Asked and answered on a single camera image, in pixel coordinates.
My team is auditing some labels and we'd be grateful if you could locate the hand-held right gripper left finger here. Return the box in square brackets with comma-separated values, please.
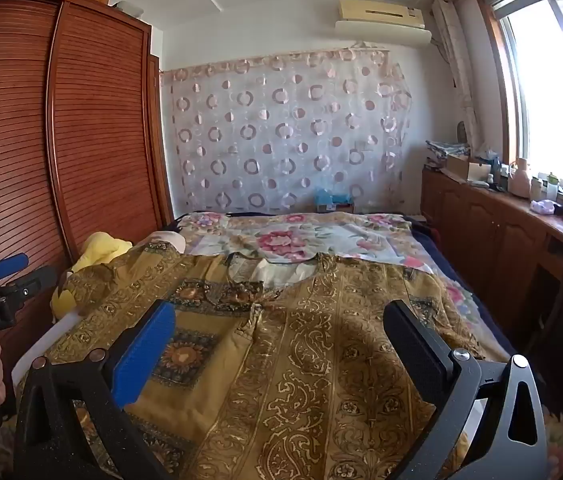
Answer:
[13, 299, 178, 480]

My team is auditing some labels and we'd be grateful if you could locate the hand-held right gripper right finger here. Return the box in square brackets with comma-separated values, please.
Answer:
[383, 299, 548, 480]

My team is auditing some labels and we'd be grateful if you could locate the golden paisley patterned garment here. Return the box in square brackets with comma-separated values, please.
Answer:
[0, 240, 512, 480]

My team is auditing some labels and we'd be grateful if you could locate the yellow plush toy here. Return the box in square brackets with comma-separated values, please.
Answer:
[52, 232, 135, 318]

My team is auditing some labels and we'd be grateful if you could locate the navy blue bed sheet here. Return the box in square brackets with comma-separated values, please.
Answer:
[164, 210, 517, 356]

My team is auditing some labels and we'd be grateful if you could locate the beige cloth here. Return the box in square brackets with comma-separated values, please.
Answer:
[154, 231, 187, 253]

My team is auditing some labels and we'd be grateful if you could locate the wooden sideboard cabinet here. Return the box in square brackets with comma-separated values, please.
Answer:
[420, 166, 563, 411]

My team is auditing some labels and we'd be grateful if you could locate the floral print blanket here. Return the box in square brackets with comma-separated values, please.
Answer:
[174, 211, 482, 341]

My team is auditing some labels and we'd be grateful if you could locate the wooden slatted wardrobe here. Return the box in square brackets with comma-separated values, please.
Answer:
[0, 0, 175, 401]

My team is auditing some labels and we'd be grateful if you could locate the blue tissue pack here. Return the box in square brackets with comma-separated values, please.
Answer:
[313, 186, 355, 213]

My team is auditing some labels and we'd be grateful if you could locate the brown cardboard box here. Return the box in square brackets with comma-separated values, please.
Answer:
[445, 154, 471, 182]

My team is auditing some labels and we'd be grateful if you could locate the white box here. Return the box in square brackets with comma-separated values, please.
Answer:
[467, 161, 498, 184]

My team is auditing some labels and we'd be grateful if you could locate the sheer circle pattern curtain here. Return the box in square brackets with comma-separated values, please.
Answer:
[159, 47, 412, 213]

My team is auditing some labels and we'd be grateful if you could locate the white tied window curtain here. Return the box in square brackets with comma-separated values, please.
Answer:
[431, 0, 479, 153]

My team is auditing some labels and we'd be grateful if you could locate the wood framed window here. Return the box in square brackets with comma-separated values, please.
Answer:
[479, 0, 563, 198]

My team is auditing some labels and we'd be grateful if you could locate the white air deflector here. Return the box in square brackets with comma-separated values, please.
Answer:
[334, 20, 433, 50]

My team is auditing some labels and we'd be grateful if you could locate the cream wall air conditioner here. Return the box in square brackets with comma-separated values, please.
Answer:
[337, 0, 425, 29]

